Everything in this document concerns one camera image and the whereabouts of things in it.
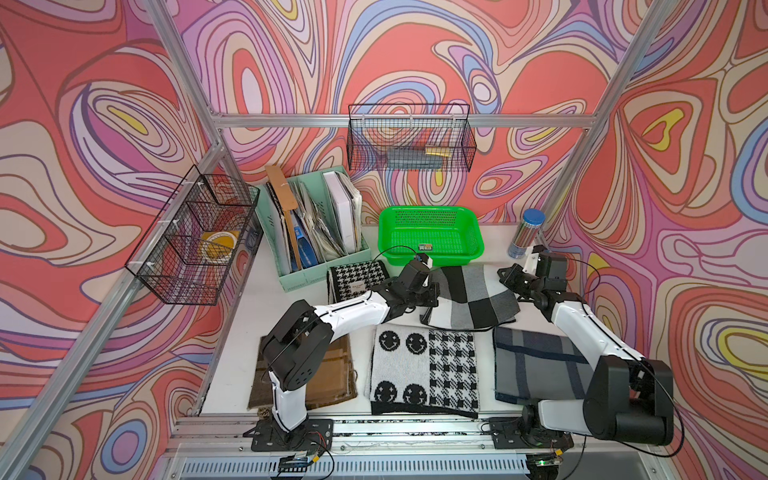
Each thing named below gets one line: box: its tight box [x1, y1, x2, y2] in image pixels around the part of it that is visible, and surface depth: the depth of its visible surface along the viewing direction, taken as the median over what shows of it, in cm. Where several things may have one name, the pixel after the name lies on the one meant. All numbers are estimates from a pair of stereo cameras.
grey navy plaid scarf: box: [493, 326, 594, 404], surface depth 86 cm
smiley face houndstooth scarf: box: [365, 324, 480, 419], surface depth 82 cm
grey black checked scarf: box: [426, 264, 521, 330], surface depth 91 cm
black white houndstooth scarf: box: [326, 260, 390, 305], surface depth 101 cm
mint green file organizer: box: [254, 166, 372, 293], surface depth 99 cm
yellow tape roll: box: [201, 231, 240, 263], surface depth 80 cm
